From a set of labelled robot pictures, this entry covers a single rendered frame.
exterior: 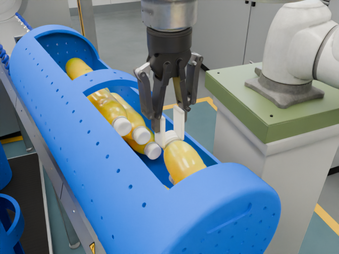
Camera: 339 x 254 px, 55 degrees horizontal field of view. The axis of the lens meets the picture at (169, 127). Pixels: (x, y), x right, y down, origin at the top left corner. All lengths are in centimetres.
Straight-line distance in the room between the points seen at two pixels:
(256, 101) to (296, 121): 13
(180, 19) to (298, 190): 85
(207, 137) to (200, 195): 218
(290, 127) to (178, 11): 57
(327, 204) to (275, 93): 138
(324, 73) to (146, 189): 62
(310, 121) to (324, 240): 119
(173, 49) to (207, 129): 221
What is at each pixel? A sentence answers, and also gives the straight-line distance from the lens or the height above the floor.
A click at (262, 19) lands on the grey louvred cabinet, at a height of 82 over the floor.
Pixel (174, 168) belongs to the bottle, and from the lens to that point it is 62.
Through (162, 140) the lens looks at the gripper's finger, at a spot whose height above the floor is 118.
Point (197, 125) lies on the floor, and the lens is 275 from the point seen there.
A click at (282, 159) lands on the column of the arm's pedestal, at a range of 105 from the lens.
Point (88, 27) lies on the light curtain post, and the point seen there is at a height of 102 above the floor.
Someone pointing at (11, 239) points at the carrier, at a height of 59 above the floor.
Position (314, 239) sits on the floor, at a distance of 210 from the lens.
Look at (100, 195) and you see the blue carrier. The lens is 56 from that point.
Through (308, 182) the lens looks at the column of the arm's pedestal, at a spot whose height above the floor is 76.
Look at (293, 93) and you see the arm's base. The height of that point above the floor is 109.
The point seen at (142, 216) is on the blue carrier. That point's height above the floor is 120.
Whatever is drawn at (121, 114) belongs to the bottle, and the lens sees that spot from 74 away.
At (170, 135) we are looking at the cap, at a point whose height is 117.
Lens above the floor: 156
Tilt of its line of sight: 35 degrees down
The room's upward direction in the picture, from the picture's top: straight up
